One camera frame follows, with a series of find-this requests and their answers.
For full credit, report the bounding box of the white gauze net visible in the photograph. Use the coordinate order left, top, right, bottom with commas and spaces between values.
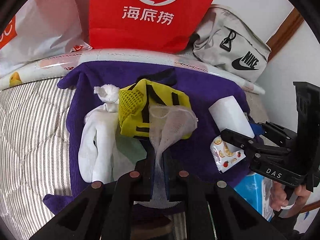
149, 105, 197, 205

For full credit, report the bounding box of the blue tissue pack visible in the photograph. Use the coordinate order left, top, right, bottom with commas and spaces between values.
234, 172, 273, 221

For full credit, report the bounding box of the fruit print wet wipe packet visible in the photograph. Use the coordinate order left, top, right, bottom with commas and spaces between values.
210, 136, 246, 173

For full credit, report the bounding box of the yellow black mesh pouch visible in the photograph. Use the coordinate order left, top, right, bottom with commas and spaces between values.
118, 68, 191, 139

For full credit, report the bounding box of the person's right hand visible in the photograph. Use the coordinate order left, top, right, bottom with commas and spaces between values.
269, 181, 311, 218

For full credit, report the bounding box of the purple towel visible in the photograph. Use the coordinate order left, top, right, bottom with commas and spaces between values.
43, 61, 250, 215

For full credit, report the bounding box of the grey Nike bag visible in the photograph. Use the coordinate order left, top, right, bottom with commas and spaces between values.
193, 4, 271, 83

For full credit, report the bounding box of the rolled white printed mat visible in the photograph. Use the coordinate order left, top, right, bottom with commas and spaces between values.
1, 49, 265, 95

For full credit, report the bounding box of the red paper shopping bag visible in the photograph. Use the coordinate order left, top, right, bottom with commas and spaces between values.
89, 0, 213, 53

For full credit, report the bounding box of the white Miniso plastic bag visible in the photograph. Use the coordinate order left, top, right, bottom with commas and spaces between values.
1, 0, 91, 77

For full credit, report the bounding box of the wooden door frame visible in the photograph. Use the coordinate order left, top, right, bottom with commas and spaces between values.
267, 8, 304, 62

